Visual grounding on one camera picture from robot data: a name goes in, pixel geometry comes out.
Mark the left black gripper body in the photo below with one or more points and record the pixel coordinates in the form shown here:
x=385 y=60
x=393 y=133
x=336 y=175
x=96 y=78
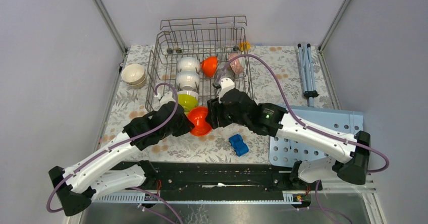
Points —
x=181 y=127

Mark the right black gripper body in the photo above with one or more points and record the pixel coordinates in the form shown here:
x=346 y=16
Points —
x=228 y=118

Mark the orange bowl front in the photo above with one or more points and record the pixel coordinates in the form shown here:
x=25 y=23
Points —
x=197 y=117

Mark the orange bowl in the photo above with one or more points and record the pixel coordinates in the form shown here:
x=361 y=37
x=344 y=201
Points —
x=209 y=66
x=197 y=117

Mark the pink patterned bowl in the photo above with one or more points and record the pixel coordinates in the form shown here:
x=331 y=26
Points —
x=237 y=66

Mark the plain beige bowl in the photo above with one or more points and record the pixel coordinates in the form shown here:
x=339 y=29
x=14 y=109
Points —
x=138 y=85

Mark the beige bowl with leaf pattern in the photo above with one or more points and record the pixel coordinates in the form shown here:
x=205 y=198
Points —
x=133 y=74

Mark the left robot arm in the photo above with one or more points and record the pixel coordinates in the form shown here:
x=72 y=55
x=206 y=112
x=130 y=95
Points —
x=78 y=185

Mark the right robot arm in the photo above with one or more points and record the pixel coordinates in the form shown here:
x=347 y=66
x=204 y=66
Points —
x=347 y=154

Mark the yellow-green bowl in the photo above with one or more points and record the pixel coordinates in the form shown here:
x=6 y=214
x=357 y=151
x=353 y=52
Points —
x=188 y=100

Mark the blue toy car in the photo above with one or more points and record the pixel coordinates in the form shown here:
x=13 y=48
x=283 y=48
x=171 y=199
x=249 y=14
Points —
x=238 y=145

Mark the white ribbed bowl middle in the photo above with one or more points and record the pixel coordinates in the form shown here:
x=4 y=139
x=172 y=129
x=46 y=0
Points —
x=188 y=80

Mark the white ribbed bowl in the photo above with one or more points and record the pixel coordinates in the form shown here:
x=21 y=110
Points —
x=188 y=80
x=188 y=64

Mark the orange bowl rear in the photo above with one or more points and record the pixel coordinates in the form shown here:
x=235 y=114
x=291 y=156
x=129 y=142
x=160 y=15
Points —
x=209 y=66

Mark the floral patterned table mat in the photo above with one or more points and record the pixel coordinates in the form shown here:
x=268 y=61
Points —
x=275 y=78

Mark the white ribbed bowl rear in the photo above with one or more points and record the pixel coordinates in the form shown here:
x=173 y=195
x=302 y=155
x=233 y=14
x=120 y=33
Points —
x=188 y=64

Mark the yellow rubber duck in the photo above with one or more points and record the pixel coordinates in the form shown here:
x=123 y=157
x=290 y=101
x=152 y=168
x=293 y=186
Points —
x=244 y=46

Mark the blue folded metal stand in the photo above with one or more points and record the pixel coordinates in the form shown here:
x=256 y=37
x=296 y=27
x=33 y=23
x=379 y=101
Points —
x=307 y=73

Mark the light blue perforated board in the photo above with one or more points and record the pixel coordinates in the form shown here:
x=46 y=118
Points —
x=284 y=152

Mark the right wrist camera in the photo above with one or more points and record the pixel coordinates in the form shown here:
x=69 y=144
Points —
x=224 y=85

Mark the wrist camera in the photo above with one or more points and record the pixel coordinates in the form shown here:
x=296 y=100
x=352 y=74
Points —
x=224 y=85
x=165 y=98

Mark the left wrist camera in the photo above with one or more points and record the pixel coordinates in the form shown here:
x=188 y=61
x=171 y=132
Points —
x=165 y=98

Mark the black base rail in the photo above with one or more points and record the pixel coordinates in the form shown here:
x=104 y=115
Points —
x=221 y=181

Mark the grey wire dish rack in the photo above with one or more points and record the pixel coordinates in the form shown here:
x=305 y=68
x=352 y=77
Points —
x=199 y=38

